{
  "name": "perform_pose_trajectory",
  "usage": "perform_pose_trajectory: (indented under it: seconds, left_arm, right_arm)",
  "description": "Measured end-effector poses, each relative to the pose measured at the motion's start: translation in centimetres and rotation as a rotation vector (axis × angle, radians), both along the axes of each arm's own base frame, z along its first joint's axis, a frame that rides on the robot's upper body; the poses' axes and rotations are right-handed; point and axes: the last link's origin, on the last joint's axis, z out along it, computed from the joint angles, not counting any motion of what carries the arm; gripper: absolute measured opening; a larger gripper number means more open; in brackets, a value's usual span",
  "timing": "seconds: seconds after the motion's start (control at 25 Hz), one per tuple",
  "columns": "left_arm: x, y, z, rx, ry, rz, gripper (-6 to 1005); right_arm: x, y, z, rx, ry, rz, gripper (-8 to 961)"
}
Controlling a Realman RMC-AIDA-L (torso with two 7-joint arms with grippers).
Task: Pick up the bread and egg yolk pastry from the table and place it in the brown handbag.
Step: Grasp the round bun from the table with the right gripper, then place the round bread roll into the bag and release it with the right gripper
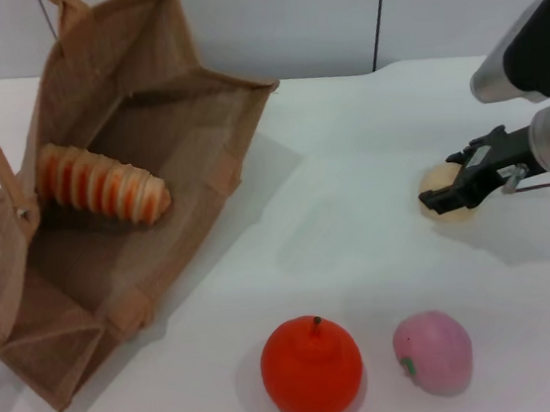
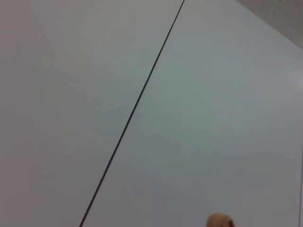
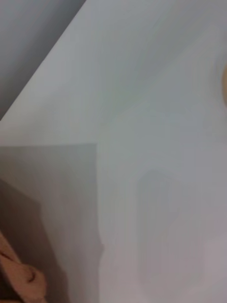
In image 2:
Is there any brown jute handbag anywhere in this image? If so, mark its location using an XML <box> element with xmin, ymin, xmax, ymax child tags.
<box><xmin>206</xmin><ymin>212</ymin><xmax>235</xmax><ymax>227</ymax></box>

